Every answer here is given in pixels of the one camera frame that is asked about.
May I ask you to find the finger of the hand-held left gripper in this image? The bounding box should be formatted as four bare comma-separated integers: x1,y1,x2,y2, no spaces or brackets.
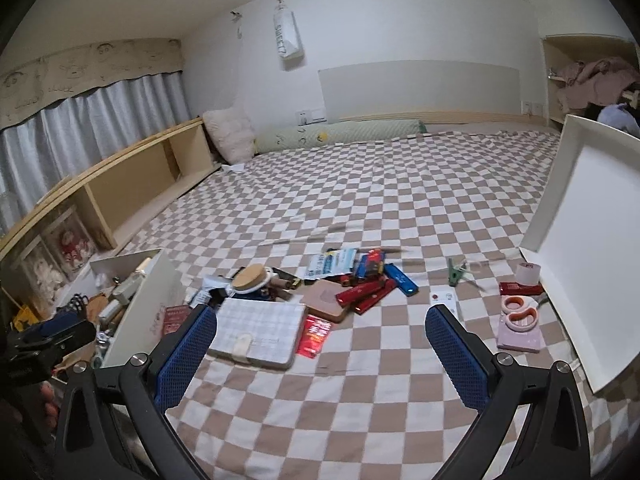
10,315,97,361

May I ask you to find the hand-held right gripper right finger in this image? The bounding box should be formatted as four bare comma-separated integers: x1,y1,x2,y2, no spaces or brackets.
424,304,591,480

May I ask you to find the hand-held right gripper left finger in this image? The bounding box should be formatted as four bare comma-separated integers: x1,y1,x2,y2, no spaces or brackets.
52,304,219,480

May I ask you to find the white storage box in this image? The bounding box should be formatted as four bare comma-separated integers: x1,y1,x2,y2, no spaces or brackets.
89,249,193,370

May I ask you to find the red cigarette pack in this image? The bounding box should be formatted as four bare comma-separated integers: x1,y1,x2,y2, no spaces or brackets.
162,305,195,337

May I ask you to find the white card red dot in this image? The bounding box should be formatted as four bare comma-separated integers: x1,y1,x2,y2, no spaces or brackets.
429,289,461,319

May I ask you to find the clear display box white plush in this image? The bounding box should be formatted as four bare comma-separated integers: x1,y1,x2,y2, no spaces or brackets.
10,245,67,303

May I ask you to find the white pink tape dispenser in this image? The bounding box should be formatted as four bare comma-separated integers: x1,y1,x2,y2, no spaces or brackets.
501,296,539,330

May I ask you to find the clear display box red doll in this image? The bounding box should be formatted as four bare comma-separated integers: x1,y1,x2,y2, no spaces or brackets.
42,207,99,281

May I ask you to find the plaid notebook with clasp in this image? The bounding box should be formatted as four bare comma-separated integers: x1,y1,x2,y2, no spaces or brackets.
207,297,307,369

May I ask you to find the green clip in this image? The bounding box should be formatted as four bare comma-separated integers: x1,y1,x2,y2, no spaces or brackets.
446,257,471,287

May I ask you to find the red stapler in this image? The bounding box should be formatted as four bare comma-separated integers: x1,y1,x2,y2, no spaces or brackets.
352,285,399,315

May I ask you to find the round wooden lid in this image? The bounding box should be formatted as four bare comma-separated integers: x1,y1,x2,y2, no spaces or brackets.
231,263,279,295

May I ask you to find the red blue small box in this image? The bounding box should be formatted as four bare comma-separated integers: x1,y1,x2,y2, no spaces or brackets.
352,249,387,279

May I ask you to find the red glove packet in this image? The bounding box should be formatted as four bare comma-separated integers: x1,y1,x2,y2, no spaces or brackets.
295,314,332,359

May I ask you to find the square wooden coaster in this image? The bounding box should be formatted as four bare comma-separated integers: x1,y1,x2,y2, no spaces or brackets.
302,280,351,322

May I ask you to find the blue white wipe packet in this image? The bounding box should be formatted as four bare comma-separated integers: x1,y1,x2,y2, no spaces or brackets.
305,249,357,281

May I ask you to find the wooden bedside shelf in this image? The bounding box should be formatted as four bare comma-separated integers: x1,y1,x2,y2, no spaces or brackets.
0,117,221,286

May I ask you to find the white box lid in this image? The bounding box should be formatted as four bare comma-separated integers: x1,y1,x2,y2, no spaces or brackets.
519,114,640,395

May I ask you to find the checkered bed sheet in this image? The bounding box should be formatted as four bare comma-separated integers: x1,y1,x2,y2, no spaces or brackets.
115,130,640,480

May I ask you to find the grey curtain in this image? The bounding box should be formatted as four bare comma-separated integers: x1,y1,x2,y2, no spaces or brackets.
0,71,193,233

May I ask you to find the fluffy white pillow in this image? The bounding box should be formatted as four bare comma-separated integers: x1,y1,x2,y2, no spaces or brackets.
202,107,257,163

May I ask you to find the long green pillow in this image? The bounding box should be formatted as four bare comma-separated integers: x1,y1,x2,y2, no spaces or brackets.
255,119,428,153

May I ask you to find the beige printed valance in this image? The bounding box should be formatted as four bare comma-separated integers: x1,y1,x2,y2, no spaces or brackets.
0,38,186,128

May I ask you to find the white headboard panel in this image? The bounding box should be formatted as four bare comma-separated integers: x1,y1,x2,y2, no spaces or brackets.
318,60,523,123

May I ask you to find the open wardrobe shelf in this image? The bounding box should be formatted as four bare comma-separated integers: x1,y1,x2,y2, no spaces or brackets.
542,35,640,128

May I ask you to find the purple plush toy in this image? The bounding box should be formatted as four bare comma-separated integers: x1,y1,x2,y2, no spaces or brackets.
597,104,640,137

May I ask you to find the pile of pink clothes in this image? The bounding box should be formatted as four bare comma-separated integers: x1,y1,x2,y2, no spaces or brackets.
555,58,640,111

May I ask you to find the white hanging bag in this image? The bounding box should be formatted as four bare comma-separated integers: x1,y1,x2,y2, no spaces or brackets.
272,0,305,71

